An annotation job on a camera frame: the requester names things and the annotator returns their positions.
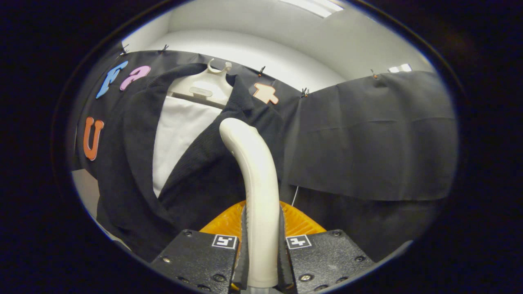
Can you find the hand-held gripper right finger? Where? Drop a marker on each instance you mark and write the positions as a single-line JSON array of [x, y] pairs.
[[284, 261]]

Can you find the white garment form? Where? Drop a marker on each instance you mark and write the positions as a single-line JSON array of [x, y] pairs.
[[179, 130]]

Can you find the black blazer jacket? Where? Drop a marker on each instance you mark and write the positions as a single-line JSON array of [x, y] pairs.
[[130, 163]]

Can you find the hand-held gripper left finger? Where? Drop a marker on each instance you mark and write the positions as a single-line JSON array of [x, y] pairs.
[[244, 261]]

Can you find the ceiling light panel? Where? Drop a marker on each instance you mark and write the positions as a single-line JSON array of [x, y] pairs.
[[314, 6]]

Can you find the black backdrop cloth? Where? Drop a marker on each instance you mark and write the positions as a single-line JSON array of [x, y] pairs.
[[367, 143]]

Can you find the white plastic hanger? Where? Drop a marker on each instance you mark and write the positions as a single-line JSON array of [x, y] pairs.
[[200, 87]]

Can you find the grey cabinet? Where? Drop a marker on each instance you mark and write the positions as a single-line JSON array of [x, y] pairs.
[[86, 190]]

